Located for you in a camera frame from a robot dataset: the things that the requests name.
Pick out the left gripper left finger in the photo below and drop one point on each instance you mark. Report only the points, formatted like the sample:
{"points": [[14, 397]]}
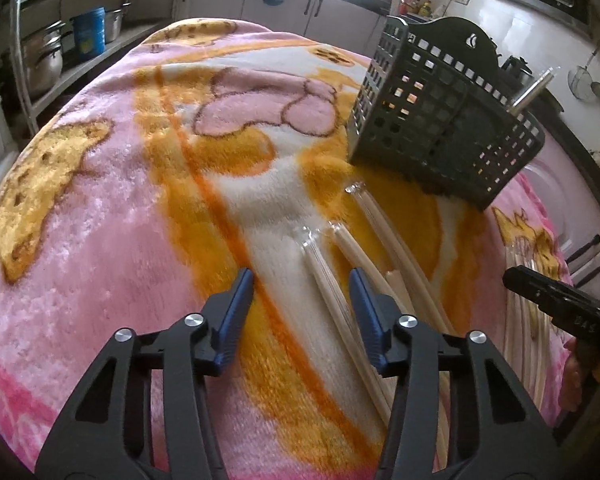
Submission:
{"points": [[104, 429]]}

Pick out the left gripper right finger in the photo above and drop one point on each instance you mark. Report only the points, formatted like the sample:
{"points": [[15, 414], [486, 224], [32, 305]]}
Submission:
{"points": [[459, 410]]}

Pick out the chopsticks pair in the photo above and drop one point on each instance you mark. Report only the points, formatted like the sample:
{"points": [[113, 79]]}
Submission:
{"points": [[414, 280], [531, 91], [345, 322], [348, 254]]}

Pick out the black plastic utensil basket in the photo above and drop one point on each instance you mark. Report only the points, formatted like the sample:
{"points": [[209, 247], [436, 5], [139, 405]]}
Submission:
{"points": [[433, 108]]}

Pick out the person's right hand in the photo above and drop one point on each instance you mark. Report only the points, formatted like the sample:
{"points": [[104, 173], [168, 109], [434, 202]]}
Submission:
{"points": [[573, 376]]}

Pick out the pink cartoon fleece blanket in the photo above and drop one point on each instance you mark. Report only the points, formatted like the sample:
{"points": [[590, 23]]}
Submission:
{"points": [[208, 147]]}

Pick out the hanging mesh strainer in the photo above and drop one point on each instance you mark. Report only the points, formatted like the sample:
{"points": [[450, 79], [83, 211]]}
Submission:
{"points": [[580, 79]]}

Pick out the black kettle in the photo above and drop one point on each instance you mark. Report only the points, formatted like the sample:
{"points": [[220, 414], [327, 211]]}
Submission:
{"points": [[517, 68]]}

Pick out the stacked steel pots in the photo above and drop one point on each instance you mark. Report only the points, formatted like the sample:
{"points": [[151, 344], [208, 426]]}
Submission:
{"points": [[42, 58]]}

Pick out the blue plastic canister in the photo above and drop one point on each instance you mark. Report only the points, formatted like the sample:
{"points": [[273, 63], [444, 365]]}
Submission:
{"points": [[89, 33]]}

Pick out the steel pot on shelf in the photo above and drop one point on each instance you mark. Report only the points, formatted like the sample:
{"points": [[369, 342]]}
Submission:
{"points": [[113, 22]]}

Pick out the metal storage shelf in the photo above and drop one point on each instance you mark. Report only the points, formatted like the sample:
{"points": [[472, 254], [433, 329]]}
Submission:
{"points": [[26, 16]]}

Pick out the white lower cabinets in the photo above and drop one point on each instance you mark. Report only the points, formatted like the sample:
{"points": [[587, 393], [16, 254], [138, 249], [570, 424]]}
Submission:
{"points": [[341, 23]]}

